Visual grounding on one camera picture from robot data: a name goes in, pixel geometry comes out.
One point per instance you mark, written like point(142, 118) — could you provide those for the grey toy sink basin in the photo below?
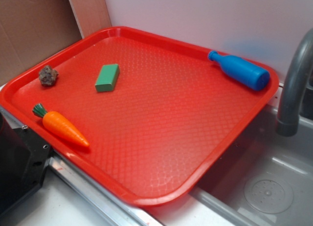
point(263, 179)

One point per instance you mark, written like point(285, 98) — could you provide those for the brown cardboard panel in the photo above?
point(33, 30)

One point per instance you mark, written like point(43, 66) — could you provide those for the orange toy carrot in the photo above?
point(60, 126)

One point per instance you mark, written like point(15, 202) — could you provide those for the red plastic tray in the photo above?
point(170, 117)

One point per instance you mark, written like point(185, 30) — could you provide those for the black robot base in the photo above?
point(24, 157)

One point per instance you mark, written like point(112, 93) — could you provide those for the silver metal rail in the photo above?
point(70, 198)

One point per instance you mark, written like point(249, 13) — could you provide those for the green rectangular block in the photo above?
point(107, 78)

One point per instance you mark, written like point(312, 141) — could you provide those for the grey brown rock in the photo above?
point(48, 76)

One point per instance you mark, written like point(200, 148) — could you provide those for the blue plastic toy bottle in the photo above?
point(245, 72)

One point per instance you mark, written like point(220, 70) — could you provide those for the grey toy faucet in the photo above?
point(297, 95)

